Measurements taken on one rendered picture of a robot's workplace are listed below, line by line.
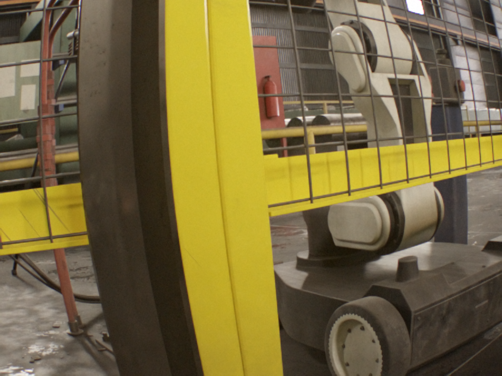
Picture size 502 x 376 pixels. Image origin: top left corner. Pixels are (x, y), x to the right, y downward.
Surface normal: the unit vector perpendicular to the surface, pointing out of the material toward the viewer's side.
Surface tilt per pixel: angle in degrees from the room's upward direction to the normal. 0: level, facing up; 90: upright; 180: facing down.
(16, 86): 90
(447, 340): 90
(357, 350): 90
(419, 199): 81
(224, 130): 90
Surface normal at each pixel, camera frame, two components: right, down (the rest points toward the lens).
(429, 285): 0.26, -0.70
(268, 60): 0.61, -0.02
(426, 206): 0.43, -0.15
